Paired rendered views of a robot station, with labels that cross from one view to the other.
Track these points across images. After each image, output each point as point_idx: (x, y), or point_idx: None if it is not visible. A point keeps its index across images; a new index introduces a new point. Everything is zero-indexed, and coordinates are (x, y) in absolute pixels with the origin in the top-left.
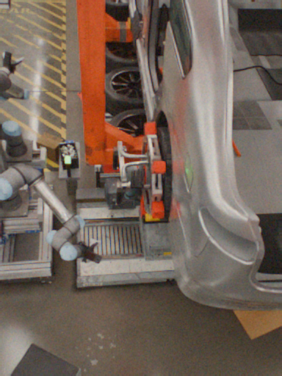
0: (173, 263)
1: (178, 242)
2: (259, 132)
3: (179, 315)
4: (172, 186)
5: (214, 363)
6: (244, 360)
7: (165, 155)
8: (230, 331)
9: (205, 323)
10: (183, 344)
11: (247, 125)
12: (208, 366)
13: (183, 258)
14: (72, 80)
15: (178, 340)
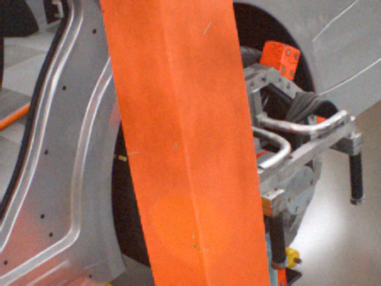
0: (367, 102)
1: (360, 46)
2: (12, 84)
3: (346, 276)
4: (300, 30)
5: (362, 220)
6: (324, 206)
7: (247, 51)
8: (301, 232)
9: (323, 254)
10: (378, 249)
11: (2, 99)
12: (372, 220)
13: (379, 24)
14: None
15: (380, 255)
